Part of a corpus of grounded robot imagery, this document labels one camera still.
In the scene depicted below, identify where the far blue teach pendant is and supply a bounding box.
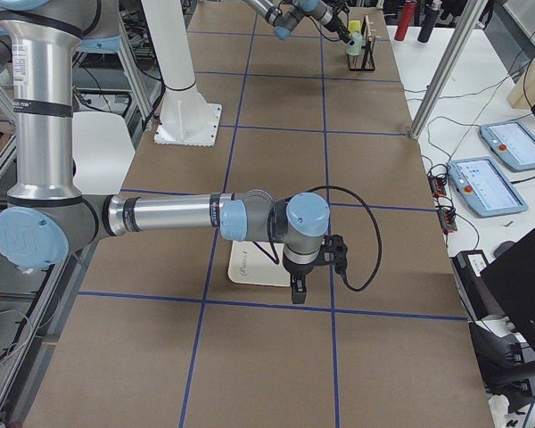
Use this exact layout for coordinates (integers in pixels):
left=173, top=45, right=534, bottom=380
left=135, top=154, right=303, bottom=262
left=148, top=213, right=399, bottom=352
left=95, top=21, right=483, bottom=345
left=480, top=120, right=535, bottom=172

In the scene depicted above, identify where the green plastic cup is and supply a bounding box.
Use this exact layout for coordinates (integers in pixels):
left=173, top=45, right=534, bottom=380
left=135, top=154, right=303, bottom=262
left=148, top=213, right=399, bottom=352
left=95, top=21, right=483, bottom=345
left=345, top=31, right=363, bottom=57

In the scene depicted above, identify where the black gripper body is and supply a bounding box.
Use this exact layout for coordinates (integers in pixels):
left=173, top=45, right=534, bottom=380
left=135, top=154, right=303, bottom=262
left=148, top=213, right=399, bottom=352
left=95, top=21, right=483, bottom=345
left=283, top=256, right=324, bottom=284
left=327, top=15, right=346, bottom=34

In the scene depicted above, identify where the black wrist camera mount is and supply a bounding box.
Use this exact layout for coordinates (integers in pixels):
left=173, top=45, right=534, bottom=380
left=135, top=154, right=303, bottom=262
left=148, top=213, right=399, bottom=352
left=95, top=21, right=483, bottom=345
left=315, top=235, right=348, bottom=280

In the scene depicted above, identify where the black bottle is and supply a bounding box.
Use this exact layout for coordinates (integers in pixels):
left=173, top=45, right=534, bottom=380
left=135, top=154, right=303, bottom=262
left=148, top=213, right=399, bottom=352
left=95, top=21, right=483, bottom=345
left=417, top=0, right=442, bottom=43

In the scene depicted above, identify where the blue teach pendant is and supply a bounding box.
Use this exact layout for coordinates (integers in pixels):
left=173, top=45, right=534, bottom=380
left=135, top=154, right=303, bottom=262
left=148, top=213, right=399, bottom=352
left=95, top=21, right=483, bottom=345
left=448, top=157, right=529, bottom=218
left=480, top=120, right=535, bottom=172

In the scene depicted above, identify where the black laptop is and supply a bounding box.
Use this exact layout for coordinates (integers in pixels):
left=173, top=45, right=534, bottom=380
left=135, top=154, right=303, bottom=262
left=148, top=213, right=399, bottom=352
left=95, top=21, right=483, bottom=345
left=481, top=227, right=535, bottom=351

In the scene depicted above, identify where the white camera pedestal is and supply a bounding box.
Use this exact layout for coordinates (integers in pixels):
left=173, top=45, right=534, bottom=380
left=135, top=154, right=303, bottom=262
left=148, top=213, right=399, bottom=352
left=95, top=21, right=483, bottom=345
left=142, top=0, right=222, bottom=147

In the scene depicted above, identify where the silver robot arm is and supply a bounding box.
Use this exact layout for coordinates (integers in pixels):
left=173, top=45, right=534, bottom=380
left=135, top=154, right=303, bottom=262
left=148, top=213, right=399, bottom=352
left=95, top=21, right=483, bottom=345
left=0, top=1, right=330, bottom=304
left=244, top=0, right=354, bottom=45

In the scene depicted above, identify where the cream rabbit tray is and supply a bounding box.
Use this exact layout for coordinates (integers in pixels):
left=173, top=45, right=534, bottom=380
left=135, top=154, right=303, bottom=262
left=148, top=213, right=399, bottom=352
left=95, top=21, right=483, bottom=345
left=227, top=242, right=290, bottom=287

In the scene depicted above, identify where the red bottle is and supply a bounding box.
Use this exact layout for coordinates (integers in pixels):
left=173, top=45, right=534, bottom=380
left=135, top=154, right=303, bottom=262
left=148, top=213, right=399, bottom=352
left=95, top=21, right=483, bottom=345
left=394, top=0, right=417, bottom=41

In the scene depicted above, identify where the yellow plastic cup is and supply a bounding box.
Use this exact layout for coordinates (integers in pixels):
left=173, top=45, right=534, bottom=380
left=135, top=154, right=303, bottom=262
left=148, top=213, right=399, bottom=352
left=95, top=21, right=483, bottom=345
left=348, top=20, right=362, bottom=38

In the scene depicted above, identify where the near blue teach pendant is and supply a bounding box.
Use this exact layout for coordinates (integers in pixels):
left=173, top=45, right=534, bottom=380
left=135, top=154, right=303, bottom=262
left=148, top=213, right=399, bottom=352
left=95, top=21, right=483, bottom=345
left=448, top=157, right=529, bottom=218

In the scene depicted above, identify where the aluminium frame post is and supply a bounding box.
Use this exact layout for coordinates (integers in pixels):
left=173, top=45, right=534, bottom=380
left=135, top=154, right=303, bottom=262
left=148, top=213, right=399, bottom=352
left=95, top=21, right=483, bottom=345
left=409, top=0, right=487, bottom=140

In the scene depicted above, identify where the black wire cup rack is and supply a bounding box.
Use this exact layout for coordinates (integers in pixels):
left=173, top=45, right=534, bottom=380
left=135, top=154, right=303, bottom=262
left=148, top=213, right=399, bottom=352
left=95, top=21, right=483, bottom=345
left=346, top=13, right=376, bottom=72

